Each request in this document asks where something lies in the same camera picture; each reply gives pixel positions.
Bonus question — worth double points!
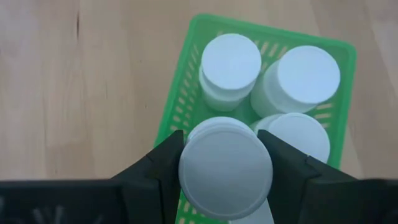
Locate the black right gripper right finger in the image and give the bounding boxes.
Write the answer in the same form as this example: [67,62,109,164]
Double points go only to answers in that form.
[257,129,358,224]

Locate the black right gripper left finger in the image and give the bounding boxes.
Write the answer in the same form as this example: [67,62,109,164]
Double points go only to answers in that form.
[110,129,185,224]

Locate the green plastic slatted basket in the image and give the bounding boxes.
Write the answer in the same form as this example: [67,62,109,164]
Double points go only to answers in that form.
[154,12,358,224]

